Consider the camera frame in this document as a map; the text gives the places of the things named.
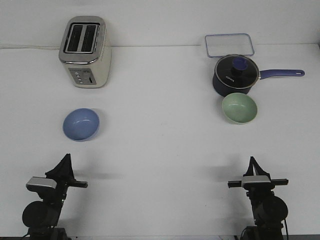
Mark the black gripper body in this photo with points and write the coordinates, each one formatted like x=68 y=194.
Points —
x=262 y=189
x=63 y=182

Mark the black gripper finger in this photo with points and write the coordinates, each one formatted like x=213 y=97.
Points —
x=250 y=170
x=63 y=170
x=258 y=170

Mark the blue bowl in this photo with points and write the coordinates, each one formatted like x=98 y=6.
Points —
x=81 y=124

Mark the green bowl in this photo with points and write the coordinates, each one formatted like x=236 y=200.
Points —
x=239 y=108

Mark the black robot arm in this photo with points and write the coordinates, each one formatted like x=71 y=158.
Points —
x=41 y=217
x=269 y=211

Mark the dark blue saucepan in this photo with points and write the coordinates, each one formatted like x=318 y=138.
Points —
x=224 y=90

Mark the glass lid with blue knob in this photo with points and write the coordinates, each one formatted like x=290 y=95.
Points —
x=237 y=71

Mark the silver two-slot toaster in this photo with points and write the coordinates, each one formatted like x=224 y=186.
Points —
x=86 y=51

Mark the clear rectangular container lid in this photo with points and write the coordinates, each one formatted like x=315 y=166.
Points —
x=219 y=45

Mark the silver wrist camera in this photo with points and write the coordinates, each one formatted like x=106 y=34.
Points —
x=254 y=179
x=41 y=182

